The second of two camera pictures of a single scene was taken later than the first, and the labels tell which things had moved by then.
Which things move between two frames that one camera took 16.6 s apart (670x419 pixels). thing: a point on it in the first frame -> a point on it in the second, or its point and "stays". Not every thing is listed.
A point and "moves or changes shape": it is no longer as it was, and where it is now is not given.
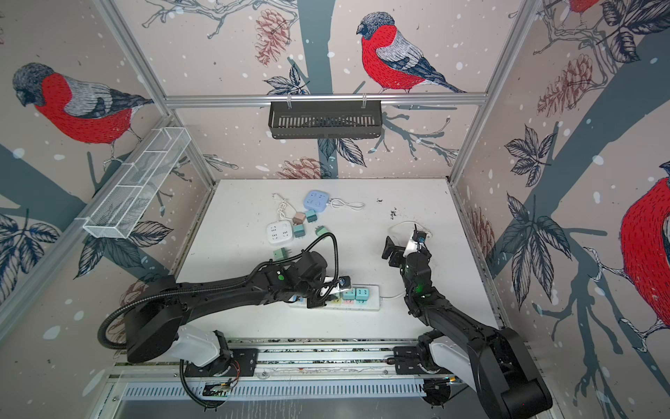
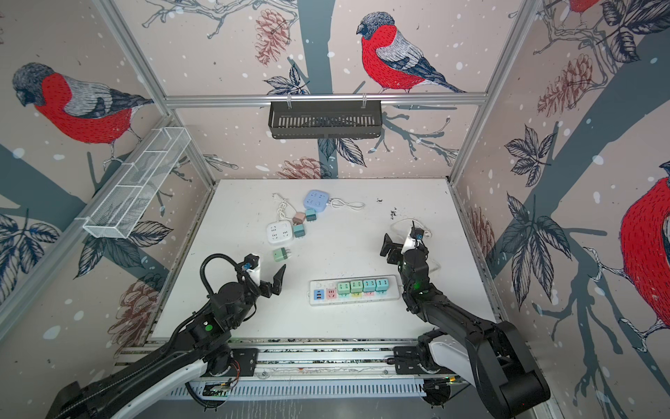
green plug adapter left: [282, 253] stays
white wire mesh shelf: [119, 209] stays
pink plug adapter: [298, 218] stays
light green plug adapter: [320, 230] -> [356, 286]
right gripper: [391, 249] stays
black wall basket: [325, 121] stays
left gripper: [318, 302] -> [277, 278]
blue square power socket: [316, 200] stays
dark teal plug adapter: [311, 216] stays
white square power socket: [279, 231] stays
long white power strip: [357, 297] moves or changes shape
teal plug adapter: [362, 294] -> [382, 285]
